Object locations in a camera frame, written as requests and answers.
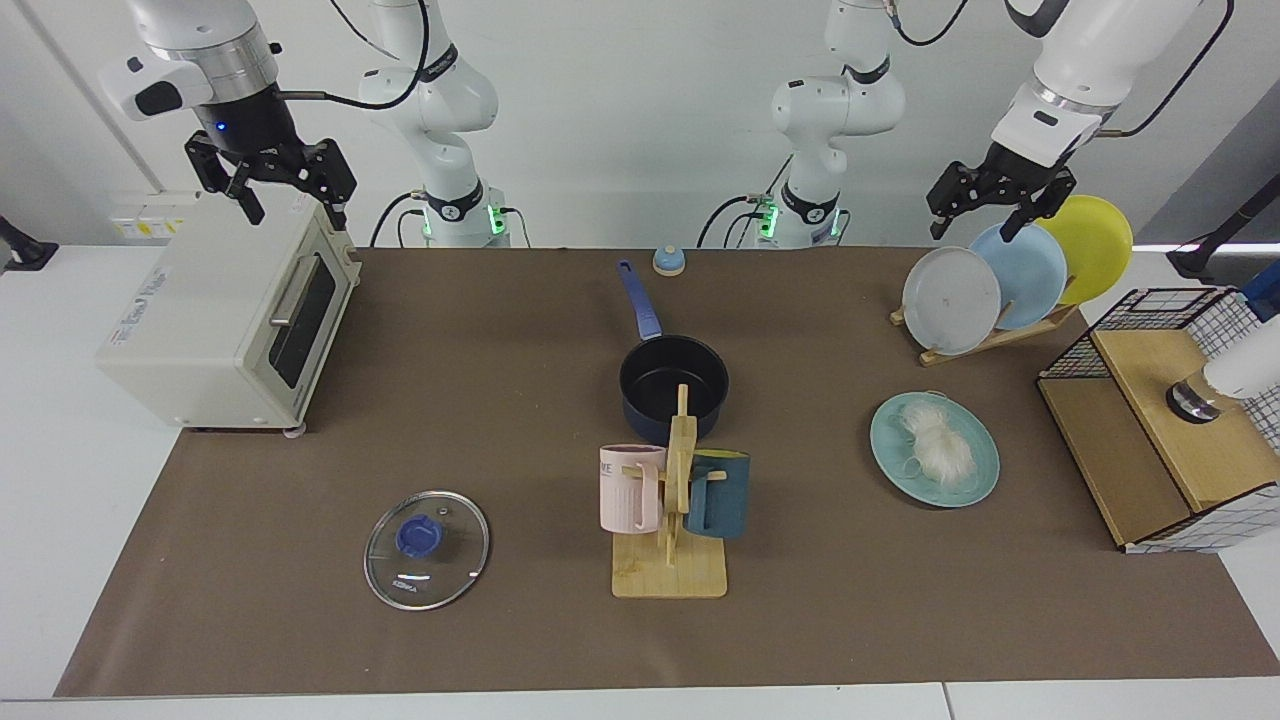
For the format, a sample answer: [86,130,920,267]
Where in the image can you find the white vermicelli bundle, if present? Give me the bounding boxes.
[897,400,979,483]

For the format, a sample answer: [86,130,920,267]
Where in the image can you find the wire basket with wooden floor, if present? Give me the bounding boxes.
[1037,286,1280,555]

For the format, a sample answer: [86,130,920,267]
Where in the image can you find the pink cup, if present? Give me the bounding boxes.
[599,444,668,535]

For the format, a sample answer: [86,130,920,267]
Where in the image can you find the black pot with blue handle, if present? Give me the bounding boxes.
[615,260,731,446]

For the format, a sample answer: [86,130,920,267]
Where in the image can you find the wooden plate rack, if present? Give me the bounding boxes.
[889,303,1081,367]

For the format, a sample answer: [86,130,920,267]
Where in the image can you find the light blue plate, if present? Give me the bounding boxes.
[968,222,1069,332]

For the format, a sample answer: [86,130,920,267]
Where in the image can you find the wooden cup stand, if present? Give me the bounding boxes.
[611,384,729,600]

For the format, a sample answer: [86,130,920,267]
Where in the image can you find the black arm base cable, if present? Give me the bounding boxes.
[369,192,433,249]
[696,155,793,249]

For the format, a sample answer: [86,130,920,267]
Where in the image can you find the black stand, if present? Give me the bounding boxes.
[1165,175,1280,283]
[0,215,59,271]

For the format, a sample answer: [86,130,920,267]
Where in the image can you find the glass lid with blue knob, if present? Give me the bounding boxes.
[363,490,491,612]

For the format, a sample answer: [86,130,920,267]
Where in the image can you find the dark teal cup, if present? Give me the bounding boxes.
[685,450,752,541]

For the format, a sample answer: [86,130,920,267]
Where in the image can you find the yellow plate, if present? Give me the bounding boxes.
[1035,194,1135,307]

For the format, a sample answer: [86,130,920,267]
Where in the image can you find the white cylinder with silver ring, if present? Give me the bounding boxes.
[1165,318,1280,425]

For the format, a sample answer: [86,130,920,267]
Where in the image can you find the pale green plate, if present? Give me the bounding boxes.
[869,391,1001,509]

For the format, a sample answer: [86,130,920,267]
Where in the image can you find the small blue block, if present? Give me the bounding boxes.
[1240,262,1280,323]

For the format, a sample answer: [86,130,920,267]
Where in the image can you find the grey plate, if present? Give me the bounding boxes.
[901,246,1002,357]

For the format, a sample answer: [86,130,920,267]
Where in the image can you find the white socket box yellow labels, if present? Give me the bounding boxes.
[108,190,206,241]

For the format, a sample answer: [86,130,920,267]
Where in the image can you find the brown table cloth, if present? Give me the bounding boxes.
[53,247,1280,699]

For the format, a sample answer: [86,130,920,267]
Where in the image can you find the pale toaster oven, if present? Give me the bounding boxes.
[95,195,363,439]

